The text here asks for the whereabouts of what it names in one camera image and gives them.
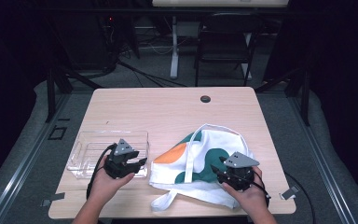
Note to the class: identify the black metal frame strut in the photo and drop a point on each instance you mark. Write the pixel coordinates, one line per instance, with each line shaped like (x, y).
(306, 96)
(51, 93)

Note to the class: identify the grey tape piece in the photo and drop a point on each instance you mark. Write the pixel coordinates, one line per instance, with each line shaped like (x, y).
(54, 198)
(289, 193)

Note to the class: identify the clear plastic tray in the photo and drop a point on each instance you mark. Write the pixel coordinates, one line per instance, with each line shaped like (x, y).
(87, 152)

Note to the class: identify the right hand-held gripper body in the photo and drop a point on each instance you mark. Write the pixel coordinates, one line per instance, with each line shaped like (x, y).
(237, 177)

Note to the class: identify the black folding chair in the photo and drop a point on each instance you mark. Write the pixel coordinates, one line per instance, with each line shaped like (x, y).
(227, 43)

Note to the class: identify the aluminium floor rail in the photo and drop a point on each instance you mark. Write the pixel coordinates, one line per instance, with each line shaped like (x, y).
(323, 171)
(21, 169)

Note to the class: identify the person's left hand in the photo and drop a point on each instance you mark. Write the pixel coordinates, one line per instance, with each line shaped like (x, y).
(105, 186)

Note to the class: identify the white patterned tote bag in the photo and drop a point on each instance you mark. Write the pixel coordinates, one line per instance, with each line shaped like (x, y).
(205, 146)

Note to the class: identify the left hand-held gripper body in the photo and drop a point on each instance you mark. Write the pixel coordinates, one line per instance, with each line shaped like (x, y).
(118, 165)

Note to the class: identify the white desk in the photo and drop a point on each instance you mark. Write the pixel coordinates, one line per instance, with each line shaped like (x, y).
(174, 46)

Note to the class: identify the person's right hand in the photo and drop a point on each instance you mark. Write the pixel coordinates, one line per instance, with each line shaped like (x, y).
(251, 196)

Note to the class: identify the dark computer tower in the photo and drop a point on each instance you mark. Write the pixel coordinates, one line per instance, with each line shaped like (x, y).
(84, 43)

